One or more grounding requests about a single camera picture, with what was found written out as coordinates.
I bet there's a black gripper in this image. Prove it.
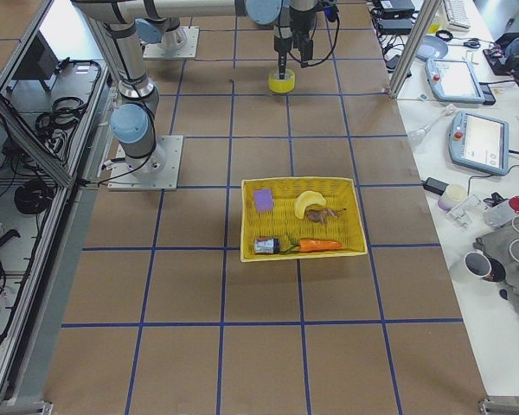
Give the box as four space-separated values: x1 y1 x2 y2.
273 23 314 80

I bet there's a yellow tape roll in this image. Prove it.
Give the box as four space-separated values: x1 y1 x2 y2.
268 69 296 94

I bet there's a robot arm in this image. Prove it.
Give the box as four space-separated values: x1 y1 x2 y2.
106 23 163 175
74 0 322 86

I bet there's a light blue plate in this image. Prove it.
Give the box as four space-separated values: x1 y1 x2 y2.
416 35 449 61

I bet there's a pale toy banana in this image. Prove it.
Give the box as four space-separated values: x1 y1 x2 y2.
294 190 327 220

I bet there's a purple foam block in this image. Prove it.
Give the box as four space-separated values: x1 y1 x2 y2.
253 188 274 214

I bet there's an upper teach pendant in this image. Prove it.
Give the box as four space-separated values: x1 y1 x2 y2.
425 58 485 104

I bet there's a teach pendant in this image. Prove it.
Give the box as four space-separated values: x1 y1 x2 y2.
448 111 509 176
425 58 485 104

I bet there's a toy lion figure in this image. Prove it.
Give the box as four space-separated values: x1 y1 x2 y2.
304 207 346 225

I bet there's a yellow plastic basket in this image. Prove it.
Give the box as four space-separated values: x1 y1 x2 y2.
240 176 368 262

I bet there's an orange toy carrot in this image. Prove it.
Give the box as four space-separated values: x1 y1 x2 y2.
298 239 343 253

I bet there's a small battery can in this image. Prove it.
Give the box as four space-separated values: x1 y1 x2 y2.
253 238 281 255

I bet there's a lower teach pendant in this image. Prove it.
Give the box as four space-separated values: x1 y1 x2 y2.
448 111 509 176

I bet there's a white mug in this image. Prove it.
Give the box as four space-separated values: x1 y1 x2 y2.
463 250 492 278

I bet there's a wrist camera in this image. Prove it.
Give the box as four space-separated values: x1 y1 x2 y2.
321 0 340 23

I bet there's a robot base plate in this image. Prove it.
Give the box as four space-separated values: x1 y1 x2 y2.
144 26 200 61
107 135 183 191

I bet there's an aluminium frame post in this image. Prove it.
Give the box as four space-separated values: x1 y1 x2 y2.
388 0 440 99

